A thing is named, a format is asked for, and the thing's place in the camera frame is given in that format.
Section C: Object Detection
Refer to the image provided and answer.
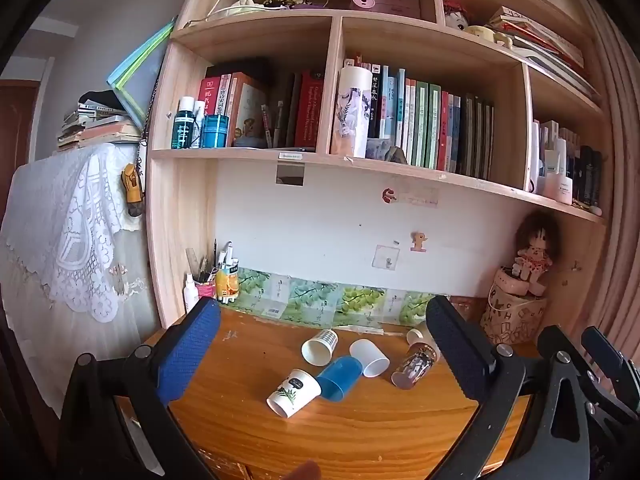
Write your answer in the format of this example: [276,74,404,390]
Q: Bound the green and blue folders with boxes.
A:
[106,19,177,117]

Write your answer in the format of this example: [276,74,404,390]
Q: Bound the blue jar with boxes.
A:
[201,114,230,149]

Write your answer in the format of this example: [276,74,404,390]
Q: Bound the white tube with ink painting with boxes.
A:
[331,65,374,159]

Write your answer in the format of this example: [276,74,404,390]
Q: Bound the brown haired rag doll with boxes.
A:
[510,209,562,297]

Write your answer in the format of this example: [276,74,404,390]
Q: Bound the square clear wall sticker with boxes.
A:
[373,244,401,270]

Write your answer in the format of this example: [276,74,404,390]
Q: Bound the letter printed basket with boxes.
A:
[479,266,549,347]

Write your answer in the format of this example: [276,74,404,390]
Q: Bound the stack of books and papers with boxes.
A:
[56,91,143,152]

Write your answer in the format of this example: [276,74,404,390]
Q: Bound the small picture card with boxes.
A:
[365,137,396,161]

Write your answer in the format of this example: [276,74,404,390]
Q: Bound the dark teal bottle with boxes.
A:
[171,96,196,150]

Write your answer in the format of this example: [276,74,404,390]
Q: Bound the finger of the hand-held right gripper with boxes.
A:
[581,326,640,426]

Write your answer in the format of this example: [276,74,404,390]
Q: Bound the pink box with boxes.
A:
[370,0,422,19]

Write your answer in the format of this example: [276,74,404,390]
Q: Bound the white ribbed paper cup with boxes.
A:
[301,330,340,366]

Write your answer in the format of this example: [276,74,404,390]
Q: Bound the white lace cloth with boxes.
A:
[0,142,151,326]

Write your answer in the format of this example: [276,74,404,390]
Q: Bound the leaf print paper strip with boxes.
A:
[220,266,453,332]

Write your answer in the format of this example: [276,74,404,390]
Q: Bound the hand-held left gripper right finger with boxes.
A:
[425,296,602,480]

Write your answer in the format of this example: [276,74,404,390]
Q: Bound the yellow toy keychain on chain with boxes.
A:
[121,77,158,218]

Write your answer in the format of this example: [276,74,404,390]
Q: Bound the red haired doll head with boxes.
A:
[442,0,472,32]

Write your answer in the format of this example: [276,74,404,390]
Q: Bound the wooden bookshelf unit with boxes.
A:
[146,0,621,346]

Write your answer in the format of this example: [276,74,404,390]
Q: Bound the small white spray bottle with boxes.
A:
[183,273,201,314]

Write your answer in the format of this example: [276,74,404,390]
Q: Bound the row of red and dark books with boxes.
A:
[197,57,326,150]

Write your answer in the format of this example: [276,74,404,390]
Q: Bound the blue plastic cup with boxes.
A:
[316,356,364,402]

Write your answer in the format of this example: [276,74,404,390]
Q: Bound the row of cosmetic bottles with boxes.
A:
[529,119,605,217]

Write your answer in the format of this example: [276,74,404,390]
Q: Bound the plain white cup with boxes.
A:
[349,339,390,378]

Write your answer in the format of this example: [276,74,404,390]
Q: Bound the brown wooden door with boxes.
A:
[0,79,42,196]

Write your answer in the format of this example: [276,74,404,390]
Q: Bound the row of green and black books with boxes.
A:
[367,62,497,182]

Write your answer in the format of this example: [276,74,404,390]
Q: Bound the white cup with plant print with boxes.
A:
[266,369,322,419]

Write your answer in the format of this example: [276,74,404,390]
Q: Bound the pen holder with pens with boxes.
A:
[192,240,222,302]

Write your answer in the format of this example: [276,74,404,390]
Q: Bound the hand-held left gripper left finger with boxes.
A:
[57,297,222,480]

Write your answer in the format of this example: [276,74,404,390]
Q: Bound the person's left hand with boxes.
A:
[290,460,322,480]

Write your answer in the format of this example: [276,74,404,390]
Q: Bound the cream plush toy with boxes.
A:
[467,24,514,49]

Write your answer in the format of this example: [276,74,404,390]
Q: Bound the pile of magazines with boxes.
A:
[487,5,602,102]

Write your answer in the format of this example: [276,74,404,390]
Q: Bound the small beige paper cup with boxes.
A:
[406,322,432,347]

